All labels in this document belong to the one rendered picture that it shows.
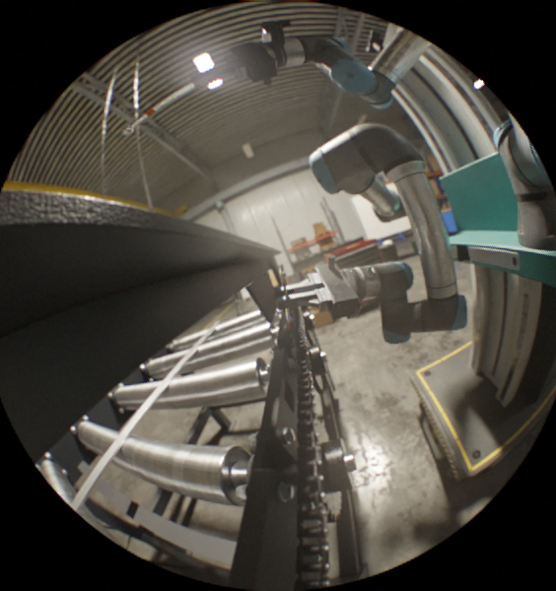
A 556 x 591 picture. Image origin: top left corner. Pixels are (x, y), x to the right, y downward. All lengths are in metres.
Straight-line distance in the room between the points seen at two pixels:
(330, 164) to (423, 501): 1.31
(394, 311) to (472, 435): 0.69
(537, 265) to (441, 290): 0.24
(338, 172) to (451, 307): 0.36
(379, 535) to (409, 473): 0.36
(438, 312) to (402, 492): 0.93
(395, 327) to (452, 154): 0.67
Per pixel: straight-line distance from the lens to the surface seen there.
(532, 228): 0.47
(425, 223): 0.38
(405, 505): 1.14
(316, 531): 0.19
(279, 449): 0.28
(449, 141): 0.87
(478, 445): 0.93
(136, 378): 1.22
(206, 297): 0.25
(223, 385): 0.52
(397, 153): 0.40
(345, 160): 0.42
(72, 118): 8.55
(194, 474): 0.33
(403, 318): 0.44
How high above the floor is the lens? 1.13
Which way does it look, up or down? 10 degrees down
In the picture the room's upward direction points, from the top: 23 degrees counter-clockwise
